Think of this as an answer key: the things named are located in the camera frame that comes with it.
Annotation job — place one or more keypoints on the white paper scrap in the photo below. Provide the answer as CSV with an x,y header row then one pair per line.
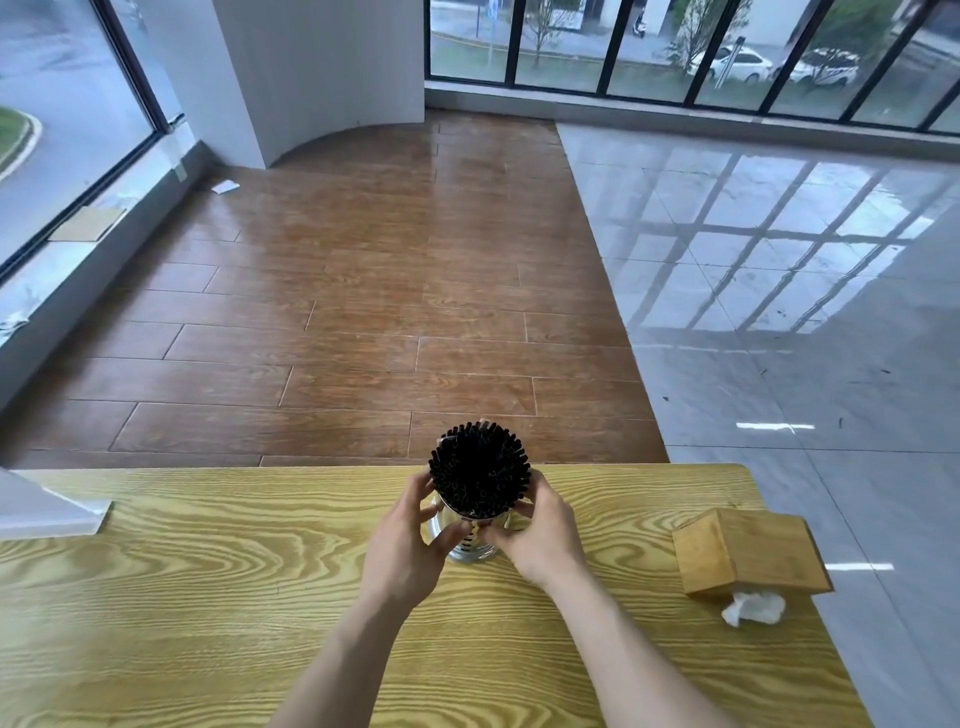
x,y
225,187

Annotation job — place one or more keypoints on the white car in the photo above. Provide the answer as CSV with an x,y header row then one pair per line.
x,y
821,69
739,66

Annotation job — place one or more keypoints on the person's right forearm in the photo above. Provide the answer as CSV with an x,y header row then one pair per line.
x,y
630,660

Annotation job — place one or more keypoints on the person's left forearm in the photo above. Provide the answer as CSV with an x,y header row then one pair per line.
x,y
341,667

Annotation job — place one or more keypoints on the shiny steel straw holder cup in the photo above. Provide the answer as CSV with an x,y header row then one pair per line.
x,y
472,553

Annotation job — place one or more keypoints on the person's left thumb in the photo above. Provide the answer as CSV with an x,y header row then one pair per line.
x,y
454,535

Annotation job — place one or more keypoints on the white tissue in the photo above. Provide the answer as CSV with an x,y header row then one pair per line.
x,y
754,609

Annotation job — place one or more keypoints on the flat cardboard piece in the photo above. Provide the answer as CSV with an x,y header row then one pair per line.
x,y
86,224

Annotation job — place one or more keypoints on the wooden tissue box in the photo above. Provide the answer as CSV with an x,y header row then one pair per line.
x,y
750,551

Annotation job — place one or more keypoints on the clear acrylic sign stand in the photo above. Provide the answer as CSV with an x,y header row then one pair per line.
x,y
45,510

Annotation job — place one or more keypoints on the green tree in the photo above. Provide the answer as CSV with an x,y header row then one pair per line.
x,y
541,19
701,30

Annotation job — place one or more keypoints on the bundle of black straws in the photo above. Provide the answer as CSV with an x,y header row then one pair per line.
x,y
480,469

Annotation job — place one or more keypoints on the person's right hand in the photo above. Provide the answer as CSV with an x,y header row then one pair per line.
x,y
544,544

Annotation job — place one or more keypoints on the black window frame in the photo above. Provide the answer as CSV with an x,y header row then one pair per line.
x,y
611,45
150,112

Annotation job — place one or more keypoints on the person's left hand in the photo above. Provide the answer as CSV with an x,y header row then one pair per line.
x,y
397,559

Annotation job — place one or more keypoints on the person's right thumb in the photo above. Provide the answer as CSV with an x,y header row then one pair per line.
x,y
496,532

